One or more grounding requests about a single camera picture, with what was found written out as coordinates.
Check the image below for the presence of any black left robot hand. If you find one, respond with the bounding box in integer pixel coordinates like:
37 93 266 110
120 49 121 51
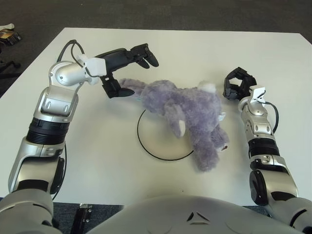
94 43 159 99

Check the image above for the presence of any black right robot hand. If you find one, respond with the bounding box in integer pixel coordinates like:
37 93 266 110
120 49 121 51
222 67 257 100

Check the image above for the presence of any purple plush bunny doll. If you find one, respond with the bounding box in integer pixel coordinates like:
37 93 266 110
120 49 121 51
118 78 231 173

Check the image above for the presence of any white plate with black rim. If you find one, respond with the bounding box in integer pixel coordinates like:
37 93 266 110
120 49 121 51
136 108 195 161

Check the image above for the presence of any black chair base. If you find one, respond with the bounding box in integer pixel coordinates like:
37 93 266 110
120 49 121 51
0 59 21 78

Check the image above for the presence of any dark box on floor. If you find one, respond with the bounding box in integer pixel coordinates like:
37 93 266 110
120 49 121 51
0 28 23 46

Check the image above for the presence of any grey robot torso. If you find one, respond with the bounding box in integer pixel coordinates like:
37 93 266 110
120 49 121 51
90 195 276 234

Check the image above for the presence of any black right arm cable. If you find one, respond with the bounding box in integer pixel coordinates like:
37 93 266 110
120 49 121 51
263 101 279 135

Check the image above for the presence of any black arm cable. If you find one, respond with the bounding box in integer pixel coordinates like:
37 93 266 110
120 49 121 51
51 39 86 195
263 101 279 135

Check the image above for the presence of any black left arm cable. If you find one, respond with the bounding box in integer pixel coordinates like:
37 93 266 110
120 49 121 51
51 39 86 195

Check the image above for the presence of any black metal bracket with screws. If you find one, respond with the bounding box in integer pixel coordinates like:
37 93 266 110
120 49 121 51
73 203 93 234

